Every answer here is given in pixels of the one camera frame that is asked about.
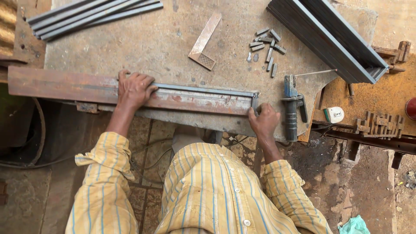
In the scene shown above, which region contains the person's left hand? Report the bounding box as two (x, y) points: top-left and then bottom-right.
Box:
(117, 69), (159, 110)

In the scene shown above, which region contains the person's right hand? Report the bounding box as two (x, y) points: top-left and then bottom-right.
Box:
(248, 103), (281, 139)

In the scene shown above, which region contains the grey steel angle piece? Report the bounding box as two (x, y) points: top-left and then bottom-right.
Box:
(152, 83), (259, 112)

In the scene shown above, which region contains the long rusty steel channel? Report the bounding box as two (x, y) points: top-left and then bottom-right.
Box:
(7, 66), (259, 116)

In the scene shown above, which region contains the blue black welding electrode holder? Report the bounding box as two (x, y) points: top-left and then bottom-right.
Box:
(281, 74), (309, 143)

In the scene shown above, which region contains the white tape measure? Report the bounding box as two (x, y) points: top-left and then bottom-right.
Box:
(324, 106), (345, 124)

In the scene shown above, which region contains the thin welding rod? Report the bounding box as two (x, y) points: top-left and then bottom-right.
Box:
(294, 68), (338, 77)

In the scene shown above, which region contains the person's grey trouser leg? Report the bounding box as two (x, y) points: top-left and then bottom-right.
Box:
(171, 126), (223, 154)

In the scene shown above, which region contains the pile of small steel offcuts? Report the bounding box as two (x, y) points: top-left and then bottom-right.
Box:
(249, 27), (287, 78)

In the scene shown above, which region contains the rusty metal try square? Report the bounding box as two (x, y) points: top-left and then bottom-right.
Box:
(188, 12), (222, 71)

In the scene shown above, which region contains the bundle of grey steel bars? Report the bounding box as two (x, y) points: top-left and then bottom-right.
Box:
(27, 0), (164, 42)

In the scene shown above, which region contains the yellow striped shirt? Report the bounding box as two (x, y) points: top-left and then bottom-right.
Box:
(65, 131), (333, 234)

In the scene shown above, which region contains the rusty metal work table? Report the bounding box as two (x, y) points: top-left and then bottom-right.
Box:
(297, 52), (416, 170)

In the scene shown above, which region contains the stack of grey steel angles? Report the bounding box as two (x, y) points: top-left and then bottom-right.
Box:
(266, 0), (390, 85)

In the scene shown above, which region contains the rusty steel plate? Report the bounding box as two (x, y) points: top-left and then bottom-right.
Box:
(0, 0), (52, 83)

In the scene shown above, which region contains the heap of rusty metal pieces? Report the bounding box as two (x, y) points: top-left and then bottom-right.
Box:
(354, 111), (405, 140)

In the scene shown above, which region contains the dark round tub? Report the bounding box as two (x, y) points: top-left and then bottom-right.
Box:
(0, 83), (47, 167)

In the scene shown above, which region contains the teal plastic bag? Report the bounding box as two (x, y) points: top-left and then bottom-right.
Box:
(338, 215), (371, 234)

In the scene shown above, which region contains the corrugated metal sheet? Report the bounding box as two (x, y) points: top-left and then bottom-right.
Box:
(0, 0), (18, 58)

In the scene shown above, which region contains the rusty metal clamp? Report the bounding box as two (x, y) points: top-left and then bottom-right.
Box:
(371, 41), (411, 74)

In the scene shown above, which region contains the red round object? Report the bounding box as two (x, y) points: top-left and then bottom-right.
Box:
(405, 97), (416, 121)

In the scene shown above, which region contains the small rusty bracket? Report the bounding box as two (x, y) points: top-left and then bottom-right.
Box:
(75, 101), (100, 114)

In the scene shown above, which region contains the black cable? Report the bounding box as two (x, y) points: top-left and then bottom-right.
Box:
(0, 136), (251, 182)

